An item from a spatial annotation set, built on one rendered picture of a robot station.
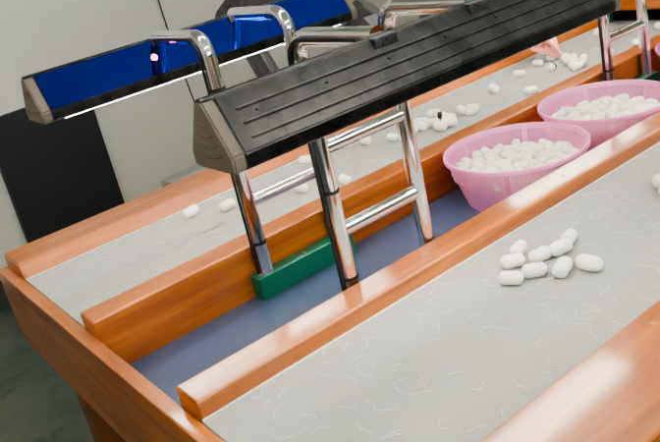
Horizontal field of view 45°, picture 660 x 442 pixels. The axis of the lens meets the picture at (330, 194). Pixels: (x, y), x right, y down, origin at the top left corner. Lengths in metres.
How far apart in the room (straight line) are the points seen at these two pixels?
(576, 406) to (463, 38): 0.42
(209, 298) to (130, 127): 2.42
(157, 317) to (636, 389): 0.72
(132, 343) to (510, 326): 0.58
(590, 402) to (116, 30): 3.07
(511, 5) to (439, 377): 0.45
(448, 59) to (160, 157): 2.92
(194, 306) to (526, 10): 0.67
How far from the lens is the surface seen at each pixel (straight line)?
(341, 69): 0.82
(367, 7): 1.94
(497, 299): 1.05
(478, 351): 0.95
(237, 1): 2.03
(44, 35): 3.49
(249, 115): 0.76
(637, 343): 0.90
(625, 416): 0.80
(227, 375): 0.97
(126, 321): 1.24
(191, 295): 1.27
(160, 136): 3.73
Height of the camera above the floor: 1.26
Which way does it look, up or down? 20 degrees down
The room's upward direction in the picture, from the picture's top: 13 degrees counter-clockwise
